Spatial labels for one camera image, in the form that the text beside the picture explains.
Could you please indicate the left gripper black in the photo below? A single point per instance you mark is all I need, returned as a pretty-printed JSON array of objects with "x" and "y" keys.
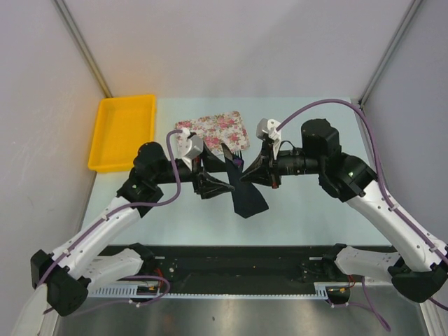
[{"x": 204, "y": 184}]

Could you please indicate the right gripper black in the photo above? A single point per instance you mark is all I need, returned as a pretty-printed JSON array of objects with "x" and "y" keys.
[{"x": 264, "y": 170}]

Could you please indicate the iridescent green fork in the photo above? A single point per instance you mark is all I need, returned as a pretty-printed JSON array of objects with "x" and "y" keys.
[{"x": 238, "y": 160}]

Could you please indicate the silver table knife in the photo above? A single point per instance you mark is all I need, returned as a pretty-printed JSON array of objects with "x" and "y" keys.
[{"x": 228, "y": 155}]

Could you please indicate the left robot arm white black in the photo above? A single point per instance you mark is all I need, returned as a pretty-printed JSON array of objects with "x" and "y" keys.
[{"x": 155, "y": 180}]

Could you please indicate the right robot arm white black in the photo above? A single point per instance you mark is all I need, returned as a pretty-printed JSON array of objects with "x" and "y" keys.
[{"x": 416, "y": 269}]

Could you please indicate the floral pattern tray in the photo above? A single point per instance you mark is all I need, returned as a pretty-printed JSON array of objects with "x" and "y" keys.
[{"x": 227, "y": 128}]

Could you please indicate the yellow plastic bin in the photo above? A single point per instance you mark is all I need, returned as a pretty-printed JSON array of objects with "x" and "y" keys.
[{"x": 122, "y": 125}]

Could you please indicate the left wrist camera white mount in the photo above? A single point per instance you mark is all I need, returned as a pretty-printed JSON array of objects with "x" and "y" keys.
[{"x": 190, "y": 146}]

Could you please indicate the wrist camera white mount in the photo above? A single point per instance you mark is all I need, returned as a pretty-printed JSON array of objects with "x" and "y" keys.
[
  {"x": 268, "y": 129},
  {"x": 190, "y": 146}
]

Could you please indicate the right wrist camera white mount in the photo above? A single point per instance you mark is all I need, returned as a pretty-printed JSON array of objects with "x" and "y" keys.
[{"x": 268, "y": 129}]

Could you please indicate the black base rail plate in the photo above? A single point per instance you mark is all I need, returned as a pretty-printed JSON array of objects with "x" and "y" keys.
[{"x": 223, "y": 266}]

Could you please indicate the right aluminium frame post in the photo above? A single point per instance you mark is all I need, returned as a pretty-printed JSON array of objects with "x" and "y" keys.
[{"x": 391, "y": 49}]

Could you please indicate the aluminium frame post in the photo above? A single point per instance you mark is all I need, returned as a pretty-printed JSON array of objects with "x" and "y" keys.
[
  {"x": 81, "y": 44},
  {"x": 391, "y": 49}
]

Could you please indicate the white slotted cable duct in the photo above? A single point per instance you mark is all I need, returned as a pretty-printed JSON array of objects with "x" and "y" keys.
[{"x": 149, "y": 289}]

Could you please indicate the left aluminium frame post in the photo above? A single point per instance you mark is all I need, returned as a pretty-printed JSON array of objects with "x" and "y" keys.
[{"x": 81, "y": 44}]

